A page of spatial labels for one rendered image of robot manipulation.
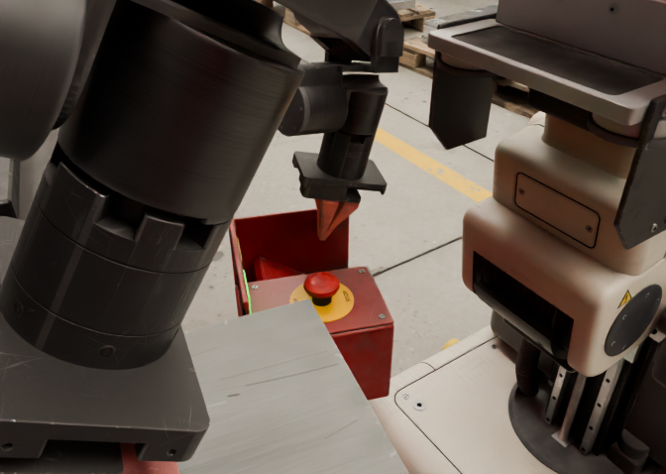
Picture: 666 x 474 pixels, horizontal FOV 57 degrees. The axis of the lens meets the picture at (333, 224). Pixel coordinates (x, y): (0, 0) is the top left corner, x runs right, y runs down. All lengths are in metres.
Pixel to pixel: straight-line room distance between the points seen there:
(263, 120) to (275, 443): 0.17
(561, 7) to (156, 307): 0.57
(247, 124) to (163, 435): 0.09
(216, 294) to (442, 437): 0.97
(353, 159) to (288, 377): 0.41
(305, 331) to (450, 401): 0.95
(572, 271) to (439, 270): 1.30
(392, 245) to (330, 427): 1.85
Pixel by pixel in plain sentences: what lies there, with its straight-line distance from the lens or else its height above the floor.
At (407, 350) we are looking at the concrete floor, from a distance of 1.75.
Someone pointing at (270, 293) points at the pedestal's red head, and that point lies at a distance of 0.71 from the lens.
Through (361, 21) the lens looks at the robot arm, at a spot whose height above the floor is 1.19.
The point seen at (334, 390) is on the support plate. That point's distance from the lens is 0.31.
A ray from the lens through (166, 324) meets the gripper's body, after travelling 0.20.
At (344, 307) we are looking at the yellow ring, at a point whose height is 0.78.
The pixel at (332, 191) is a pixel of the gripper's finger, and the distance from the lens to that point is 0.69.
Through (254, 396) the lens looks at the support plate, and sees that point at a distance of 0.31.
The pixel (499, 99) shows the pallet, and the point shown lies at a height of 0.02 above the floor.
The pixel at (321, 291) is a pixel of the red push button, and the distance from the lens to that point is 0.67.
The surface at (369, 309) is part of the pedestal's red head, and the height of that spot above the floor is 0.78.
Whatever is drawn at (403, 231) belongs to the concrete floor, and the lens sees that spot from 2.20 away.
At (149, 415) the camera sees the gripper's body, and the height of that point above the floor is 1.09.
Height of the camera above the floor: 1.23
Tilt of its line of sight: 34 degrees down
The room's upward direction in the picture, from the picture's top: straight up
